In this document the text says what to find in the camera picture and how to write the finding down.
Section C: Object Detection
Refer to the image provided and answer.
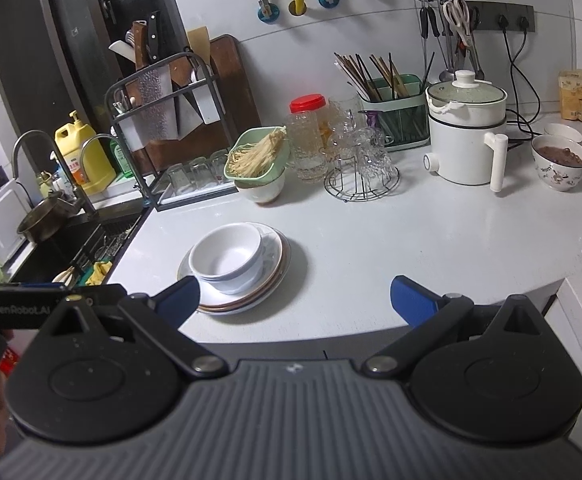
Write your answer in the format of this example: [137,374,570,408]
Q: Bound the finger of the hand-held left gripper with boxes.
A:
[86,284,128,311]

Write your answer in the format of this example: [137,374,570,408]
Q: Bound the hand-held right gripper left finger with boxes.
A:
[51,276,228,381]

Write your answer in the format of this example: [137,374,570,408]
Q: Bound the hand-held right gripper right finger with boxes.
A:
[361,275,545,381]

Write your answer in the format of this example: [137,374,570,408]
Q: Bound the grey floral plate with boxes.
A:
[186,240,291,312]
[178,222,287,308]

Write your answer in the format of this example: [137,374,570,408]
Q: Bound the pink rose plate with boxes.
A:
[193,250,293,316]

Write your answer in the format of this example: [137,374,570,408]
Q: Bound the plain white bowl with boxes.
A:
[188,224,265,281]

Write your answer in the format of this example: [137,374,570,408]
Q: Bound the yellow cloth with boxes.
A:
[88,259,115,287]

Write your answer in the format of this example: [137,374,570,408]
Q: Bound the black sink drain rack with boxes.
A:
[71,230,139,281]

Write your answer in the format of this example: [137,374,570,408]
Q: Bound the black kitchen sink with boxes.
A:
[8,207,152,287]

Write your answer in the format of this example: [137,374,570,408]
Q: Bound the dark metal pot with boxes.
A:
[17,191,79,243]

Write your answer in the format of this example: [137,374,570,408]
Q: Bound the white drip tray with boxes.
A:
[151,180,240,212]

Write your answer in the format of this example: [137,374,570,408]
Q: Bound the tall bronze faucet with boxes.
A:
[12,130,98,221]

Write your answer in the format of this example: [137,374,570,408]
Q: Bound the clear drinking glass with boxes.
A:
[209,150,231,183]
[167,164,190,192]
[188,156,211,188]

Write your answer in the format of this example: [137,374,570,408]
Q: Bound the chrome faucet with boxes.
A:
[80,134,153,207]

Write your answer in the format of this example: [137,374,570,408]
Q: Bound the green dish soap bottle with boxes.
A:
[110,140,134,178]

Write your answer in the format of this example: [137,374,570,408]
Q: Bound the white footed bowl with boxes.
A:
[235,170,287,204]

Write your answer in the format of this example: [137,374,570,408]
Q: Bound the yellow detergent bottle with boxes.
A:
[55,110,116,196]

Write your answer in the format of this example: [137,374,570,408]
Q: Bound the dried noodles bundle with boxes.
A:
[227,130,287,178]

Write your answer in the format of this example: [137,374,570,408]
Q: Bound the white utensil cup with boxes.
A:
[191,85,221,124]
[116,117,147,152]

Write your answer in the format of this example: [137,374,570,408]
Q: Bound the white electric pot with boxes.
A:
[423,70,510,192]

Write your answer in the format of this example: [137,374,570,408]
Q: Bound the green colander basket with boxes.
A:
[223,126,290,182]

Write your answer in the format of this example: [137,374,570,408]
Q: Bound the green chopstick holder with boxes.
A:
[360,74,431,152]

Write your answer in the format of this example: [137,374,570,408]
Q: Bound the smooth steel cleaver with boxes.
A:
[173,85,207,139]

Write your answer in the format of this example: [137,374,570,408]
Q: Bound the black dish rack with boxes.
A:
[105,51,242,212]

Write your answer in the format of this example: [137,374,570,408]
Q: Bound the textured steel cleaver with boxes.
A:
[136,67,179,142]

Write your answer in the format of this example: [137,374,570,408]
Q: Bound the patterned bowl brown food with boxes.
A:
[531,135,582,192]

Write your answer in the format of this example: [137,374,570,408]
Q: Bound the clear jar red lid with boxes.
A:
[289,94,329,182]

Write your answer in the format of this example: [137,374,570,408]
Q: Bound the wooden cutting board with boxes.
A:
[123,34,262,176]

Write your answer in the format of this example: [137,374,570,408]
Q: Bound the white shallow bowl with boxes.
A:
[541,122,582,146]

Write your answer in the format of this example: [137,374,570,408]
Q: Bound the bundle of chopsticks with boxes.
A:
[333,51,434,102]

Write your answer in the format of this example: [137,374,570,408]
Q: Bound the wooden spatula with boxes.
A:
[187,26,213,67]

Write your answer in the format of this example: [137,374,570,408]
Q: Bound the yellow snack packet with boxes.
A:
[557,70,582,122]

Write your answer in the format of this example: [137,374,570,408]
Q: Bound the dark window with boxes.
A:
[0,0,184,161]

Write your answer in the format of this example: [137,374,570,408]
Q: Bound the metal utensil hook stand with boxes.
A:
[417,0,487,79]

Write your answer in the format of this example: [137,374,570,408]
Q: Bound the wire cup rack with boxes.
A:
[324,160,401,203]

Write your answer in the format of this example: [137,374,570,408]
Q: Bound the black power cable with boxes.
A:
[498,19,548,142]

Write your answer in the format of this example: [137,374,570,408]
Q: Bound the wooden handled knife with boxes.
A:
[132,20,151,69]

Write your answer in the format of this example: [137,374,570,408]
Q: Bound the black handled knife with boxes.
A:
[146,10,163,63]

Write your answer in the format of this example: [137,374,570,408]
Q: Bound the white handled scissors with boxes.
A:
[444,0,475,49]

